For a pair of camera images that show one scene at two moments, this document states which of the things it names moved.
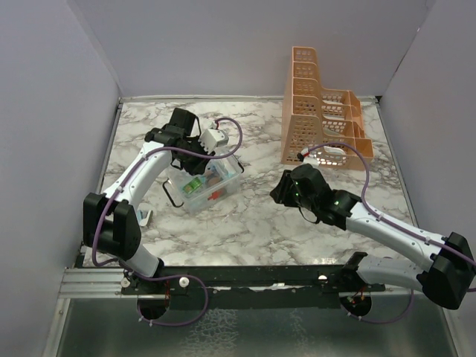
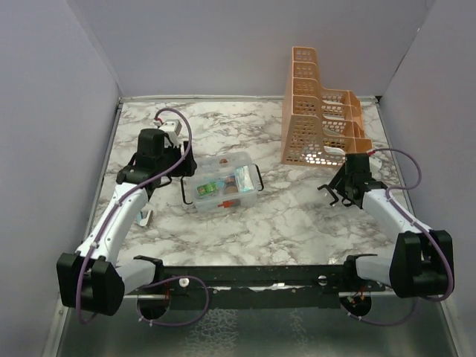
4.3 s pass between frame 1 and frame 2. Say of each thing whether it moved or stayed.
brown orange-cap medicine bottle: moved
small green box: moved
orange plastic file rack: stayed
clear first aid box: moved
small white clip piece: stayed
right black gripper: moved
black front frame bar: stayed
